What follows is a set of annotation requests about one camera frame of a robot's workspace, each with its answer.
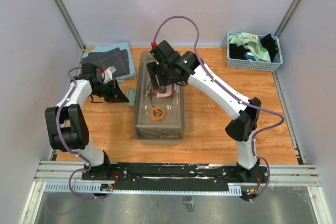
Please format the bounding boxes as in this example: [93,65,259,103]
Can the green cloth in basket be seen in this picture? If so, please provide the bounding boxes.
[229,33,271,62]

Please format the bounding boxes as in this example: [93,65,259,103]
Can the light blue folded cloth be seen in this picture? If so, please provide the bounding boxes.
[81,42,137,83]

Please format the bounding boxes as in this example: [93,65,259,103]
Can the dark grey checked cloth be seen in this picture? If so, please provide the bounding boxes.
[81,48,130,80]

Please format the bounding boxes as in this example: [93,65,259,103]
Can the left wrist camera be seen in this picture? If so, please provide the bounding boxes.
[101,67,116,83]

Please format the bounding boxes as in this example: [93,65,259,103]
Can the aluminium frame rail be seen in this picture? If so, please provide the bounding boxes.
[20,161,332,223]

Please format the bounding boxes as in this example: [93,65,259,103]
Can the orange tape measure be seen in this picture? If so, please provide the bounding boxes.
[150,106,165,121]

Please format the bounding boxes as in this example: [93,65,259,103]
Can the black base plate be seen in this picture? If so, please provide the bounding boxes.
[81,163,268,193]

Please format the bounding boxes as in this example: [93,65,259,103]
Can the yellow handled pliers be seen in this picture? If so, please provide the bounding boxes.
[144,86,152,98]

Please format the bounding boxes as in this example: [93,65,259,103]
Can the black cloth in basket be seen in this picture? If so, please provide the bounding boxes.
[229,34,278,62]

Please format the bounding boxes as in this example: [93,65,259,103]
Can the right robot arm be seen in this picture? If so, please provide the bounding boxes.
[146,40,261,182]

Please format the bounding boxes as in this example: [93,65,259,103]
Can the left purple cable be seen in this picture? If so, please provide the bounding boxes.
[56,67,116,216]

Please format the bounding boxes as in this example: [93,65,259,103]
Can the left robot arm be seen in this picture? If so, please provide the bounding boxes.
[45,63,128,180]

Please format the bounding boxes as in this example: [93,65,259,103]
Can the grey plastic tool box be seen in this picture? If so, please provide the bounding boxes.
[134,51,186,145]

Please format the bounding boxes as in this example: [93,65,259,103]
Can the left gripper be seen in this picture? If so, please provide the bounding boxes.
[91,78,129,103]

